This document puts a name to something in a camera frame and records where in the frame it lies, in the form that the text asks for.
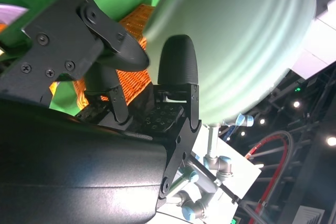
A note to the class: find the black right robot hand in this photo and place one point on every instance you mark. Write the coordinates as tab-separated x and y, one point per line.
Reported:
65	176

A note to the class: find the pale green ceramic bowl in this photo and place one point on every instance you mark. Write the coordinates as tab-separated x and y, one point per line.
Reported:
236	37

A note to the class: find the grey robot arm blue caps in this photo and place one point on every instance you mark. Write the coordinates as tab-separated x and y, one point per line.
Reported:
223	166

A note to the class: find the orange wicker basket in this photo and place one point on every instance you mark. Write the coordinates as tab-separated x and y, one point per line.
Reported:
131	82

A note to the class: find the lilac round plate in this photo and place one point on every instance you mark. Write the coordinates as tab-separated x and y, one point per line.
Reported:
13	14

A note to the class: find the white panel board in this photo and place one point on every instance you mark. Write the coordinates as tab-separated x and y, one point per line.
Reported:
312	58

